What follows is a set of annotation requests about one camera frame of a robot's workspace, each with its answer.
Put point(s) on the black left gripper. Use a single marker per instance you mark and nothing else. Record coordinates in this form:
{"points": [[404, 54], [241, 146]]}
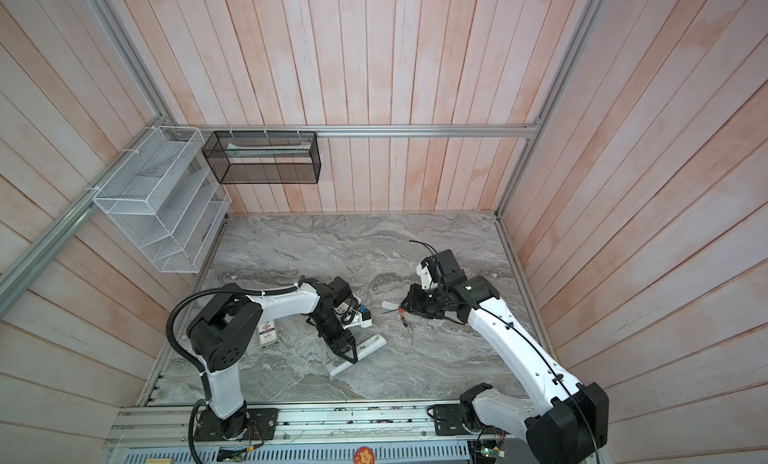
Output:
{"points": [[339, 349]]}

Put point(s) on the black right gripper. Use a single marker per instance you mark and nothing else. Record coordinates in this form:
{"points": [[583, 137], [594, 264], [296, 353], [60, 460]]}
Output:
{"points": [[414, 302]]}

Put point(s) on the orange handled screwdriver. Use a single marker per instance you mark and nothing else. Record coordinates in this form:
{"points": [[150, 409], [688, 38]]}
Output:
{"points": [[401, 314]]}

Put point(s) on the white TV remote control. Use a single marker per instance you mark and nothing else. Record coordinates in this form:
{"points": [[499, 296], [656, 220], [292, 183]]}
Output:
{"points": [[364, 350]]}

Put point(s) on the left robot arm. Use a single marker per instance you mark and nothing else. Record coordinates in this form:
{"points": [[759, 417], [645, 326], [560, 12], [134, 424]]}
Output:
{"points": [[221, 332]]}

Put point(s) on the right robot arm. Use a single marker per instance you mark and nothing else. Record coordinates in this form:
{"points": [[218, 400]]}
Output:
{"points": [[561, 419]]}

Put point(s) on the blue white card box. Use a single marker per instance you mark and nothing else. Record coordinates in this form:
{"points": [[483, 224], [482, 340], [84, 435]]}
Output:
{"points": [[267, 334]]}

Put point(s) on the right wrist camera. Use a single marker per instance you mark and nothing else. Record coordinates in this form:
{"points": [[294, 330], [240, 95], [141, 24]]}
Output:
{"points": [[429, 274]]}

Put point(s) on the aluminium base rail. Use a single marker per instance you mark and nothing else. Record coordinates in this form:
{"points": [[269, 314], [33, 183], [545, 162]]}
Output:
{"points": [[317, 423]]}

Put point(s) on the horizontal aluminium frame rail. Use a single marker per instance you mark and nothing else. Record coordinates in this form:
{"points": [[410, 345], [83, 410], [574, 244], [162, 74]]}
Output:
{"points": [[384, 131]]}

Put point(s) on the black wire mesh basket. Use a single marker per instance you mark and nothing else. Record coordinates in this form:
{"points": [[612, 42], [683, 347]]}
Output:
{"points": [[263, 157]]}

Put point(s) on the white wire mesh shelf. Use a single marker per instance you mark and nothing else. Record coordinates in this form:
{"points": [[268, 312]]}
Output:
{"points": [[166, 204]]}

